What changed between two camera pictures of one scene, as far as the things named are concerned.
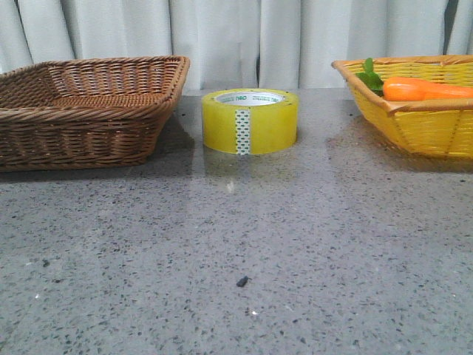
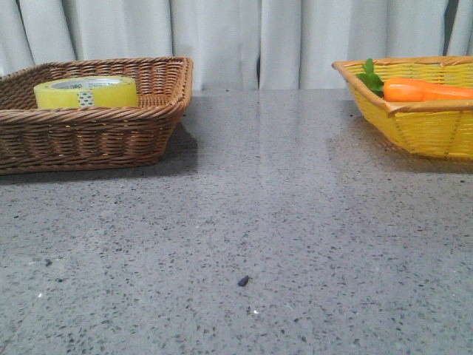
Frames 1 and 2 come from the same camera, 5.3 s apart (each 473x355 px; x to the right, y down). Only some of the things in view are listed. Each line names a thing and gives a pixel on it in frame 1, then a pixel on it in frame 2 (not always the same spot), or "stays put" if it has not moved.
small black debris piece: x=242 y=281 stays put
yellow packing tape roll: x=249 y=120 to x=87 y=92
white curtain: x=238 y=44 stays put
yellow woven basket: x=440 y=127 stays put
